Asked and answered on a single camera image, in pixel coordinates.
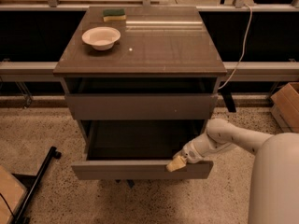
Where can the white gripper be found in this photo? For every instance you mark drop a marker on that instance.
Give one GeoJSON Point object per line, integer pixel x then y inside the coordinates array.
{"type": "Point", "coordinates": [189, 153]}

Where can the grey drawer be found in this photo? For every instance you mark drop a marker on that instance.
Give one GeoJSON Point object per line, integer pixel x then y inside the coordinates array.
{"type": "Point", "coordinates": [137, 149]}
{"type": "Point", "coordinates": [117, 98]}

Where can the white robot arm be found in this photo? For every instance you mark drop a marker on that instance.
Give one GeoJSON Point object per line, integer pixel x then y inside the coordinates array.
{"type": "Point", "coordinates": [274, 186]}

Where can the grey drawer cabinet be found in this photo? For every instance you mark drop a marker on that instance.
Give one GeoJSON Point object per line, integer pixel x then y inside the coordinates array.
{"type": "Point", "coordinates": [155, 42]}

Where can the grey top drawer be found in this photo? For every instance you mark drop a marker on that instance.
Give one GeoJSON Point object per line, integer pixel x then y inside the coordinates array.
{"type": "Point", "coordinates": [117, 98]}

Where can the blue tape cross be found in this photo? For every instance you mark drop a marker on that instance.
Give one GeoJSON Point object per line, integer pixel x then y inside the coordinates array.
{"type": "Point", "coordinates": [130, 183]}

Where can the cardboard box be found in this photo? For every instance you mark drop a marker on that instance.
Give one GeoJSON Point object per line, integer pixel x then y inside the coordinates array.
{"type": "Point", "coordinates": [287, 102]}

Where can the white bowl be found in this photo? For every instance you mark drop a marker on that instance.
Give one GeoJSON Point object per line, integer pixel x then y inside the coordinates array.
{"type": "Point", "coordinates": [101, 38]}

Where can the green yellow sponge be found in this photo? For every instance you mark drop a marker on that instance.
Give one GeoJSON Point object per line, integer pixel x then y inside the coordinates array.
{"type": "Point", "coordinates": [114, 15]}

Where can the black cart leg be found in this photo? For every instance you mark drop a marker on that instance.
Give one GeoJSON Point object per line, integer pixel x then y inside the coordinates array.
{"type": "Point", "coordinates": [31, 183]}

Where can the wooden board on cart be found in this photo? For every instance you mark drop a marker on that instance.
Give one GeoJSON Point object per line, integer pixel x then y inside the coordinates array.
{"type": "Point", "coordinates": [12, 194]}

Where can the black post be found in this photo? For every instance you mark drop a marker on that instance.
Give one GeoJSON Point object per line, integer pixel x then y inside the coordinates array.
{"type": "Point", "coordinates": [228, 98]}

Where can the grey metal rail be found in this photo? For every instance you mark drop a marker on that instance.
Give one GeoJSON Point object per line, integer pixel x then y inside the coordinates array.
{"type": "Point", "coordinates": [246, 71]}

